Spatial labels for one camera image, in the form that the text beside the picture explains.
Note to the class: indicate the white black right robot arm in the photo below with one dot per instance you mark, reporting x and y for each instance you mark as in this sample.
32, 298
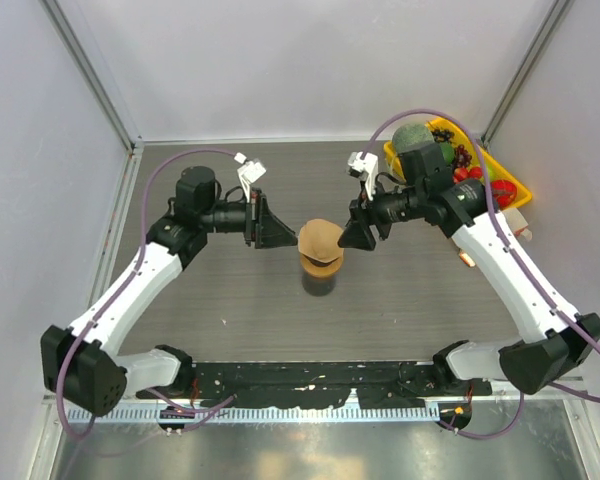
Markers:
552, 335

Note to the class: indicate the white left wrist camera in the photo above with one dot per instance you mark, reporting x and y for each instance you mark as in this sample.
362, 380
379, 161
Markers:
249, 171

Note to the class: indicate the glass coffee carafe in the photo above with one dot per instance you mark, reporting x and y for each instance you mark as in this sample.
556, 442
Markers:
318, 286

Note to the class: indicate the yellow plastic fruit tray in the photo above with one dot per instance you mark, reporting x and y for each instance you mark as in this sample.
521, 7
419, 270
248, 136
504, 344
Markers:
524, 195

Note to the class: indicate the dark purple grape bunch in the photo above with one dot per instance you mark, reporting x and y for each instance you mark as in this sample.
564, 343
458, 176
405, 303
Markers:
462, 157

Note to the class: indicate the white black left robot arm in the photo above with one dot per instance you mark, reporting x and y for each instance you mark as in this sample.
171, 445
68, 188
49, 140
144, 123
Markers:
82, 364

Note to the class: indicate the red tomato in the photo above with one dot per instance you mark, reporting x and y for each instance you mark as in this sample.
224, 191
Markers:
504, 192

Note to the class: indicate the green netted melon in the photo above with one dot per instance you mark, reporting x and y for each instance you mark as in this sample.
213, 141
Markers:
408, 135

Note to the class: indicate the green lime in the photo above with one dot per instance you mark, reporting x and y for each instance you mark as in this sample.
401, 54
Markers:
448, 152

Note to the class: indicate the black grape cluster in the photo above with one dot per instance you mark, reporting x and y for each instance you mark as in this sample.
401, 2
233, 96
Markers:
441, 135

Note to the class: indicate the red yellow cherries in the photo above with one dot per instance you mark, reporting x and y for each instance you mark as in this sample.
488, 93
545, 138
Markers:
461, 174

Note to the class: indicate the brown paper coffee filter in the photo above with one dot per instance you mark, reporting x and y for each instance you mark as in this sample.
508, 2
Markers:
318, 240

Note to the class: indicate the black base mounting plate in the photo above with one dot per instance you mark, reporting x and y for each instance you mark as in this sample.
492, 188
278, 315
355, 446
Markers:
319, 385

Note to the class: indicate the white slotted cable duct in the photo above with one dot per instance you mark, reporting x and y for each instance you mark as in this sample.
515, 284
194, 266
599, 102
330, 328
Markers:
350, 412

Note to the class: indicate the green apple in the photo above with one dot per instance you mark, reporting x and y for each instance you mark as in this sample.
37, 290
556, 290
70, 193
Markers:
491, 173

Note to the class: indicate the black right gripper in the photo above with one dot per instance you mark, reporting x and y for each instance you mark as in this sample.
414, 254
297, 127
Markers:
359, 234

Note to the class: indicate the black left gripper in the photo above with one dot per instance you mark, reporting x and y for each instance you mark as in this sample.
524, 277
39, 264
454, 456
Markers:
262, 226

